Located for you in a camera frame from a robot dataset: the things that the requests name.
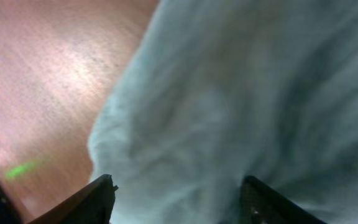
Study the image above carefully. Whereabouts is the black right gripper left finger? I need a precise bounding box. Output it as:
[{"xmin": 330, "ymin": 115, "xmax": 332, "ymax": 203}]
[{"xmin": 29, "ymin": 174, "xmax": 118, "ymax": 224}]

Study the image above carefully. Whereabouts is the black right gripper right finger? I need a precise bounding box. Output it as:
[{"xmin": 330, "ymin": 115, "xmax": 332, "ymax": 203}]
[{"xmin": 239, "ymin": 175, "xmax": 326, "ymax": 224}]

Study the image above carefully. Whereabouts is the light blue t-shirt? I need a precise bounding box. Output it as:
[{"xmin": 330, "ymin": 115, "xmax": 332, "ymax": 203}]
[{"xmin": 88, "ymin": 0, "xmax": 358, "ymax": 223}]

